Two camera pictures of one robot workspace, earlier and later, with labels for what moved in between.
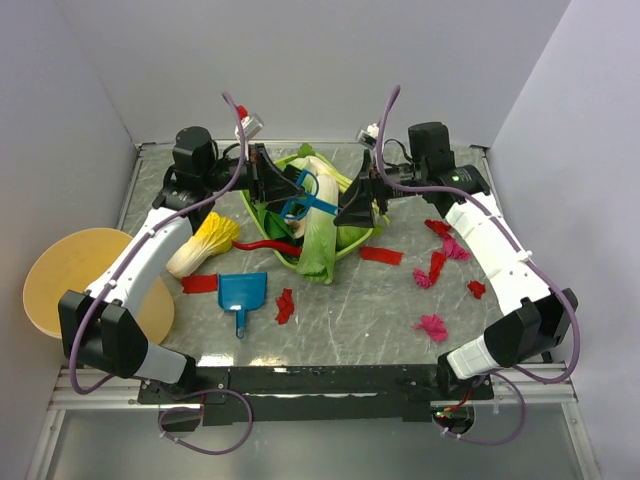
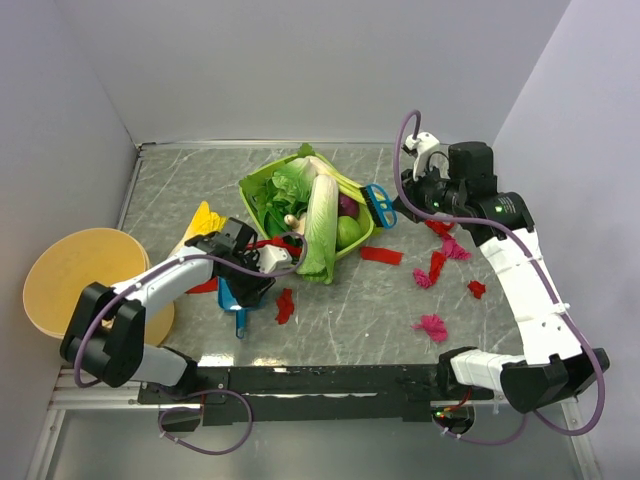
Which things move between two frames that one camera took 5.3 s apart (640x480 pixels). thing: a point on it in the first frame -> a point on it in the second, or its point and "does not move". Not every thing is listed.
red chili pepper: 274,245 does not move
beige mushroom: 297,227 does not move
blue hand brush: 298,207 -> 381,205
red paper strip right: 378,254 does not move
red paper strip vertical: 437,261 does not move
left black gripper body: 248,176 -> 244,285
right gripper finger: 359,207 -> 399,206
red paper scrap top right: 440,227 does not move
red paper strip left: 202,282 does not move
